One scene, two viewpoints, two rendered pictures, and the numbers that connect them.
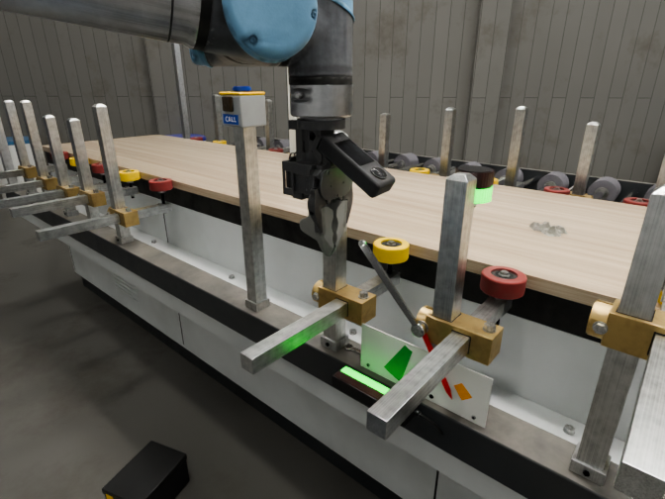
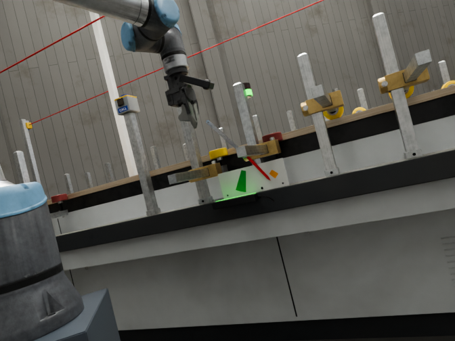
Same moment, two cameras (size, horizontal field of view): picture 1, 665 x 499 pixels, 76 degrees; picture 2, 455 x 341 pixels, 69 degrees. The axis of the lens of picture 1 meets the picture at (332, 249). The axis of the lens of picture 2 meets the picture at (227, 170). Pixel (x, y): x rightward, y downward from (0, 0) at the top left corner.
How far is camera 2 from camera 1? 74 cm
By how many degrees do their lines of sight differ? 28
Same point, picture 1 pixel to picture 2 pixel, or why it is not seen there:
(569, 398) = not seen: hidden behind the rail
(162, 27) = (137, 13)
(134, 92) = not seen: outside the picture
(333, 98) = (182, 58)
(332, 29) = (176, 35)
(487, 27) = (223, 118)
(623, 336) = (313, 105)
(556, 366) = (311, 170)
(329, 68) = (178, 48)
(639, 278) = (307, 84)
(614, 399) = (323, 133)
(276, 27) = (170, 13)
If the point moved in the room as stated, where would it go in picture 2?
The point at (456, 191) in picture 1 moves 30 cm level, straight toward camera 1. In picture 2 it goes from (238, 88) to (244, 59)
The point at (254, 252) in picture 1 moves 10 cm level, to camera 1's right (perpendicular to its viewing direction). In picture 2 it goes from (147, 178) to (169, 172)
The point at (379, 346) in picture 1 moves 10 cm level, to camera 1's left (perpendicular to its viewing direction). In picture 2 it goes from (229, 180) to (204, 186)
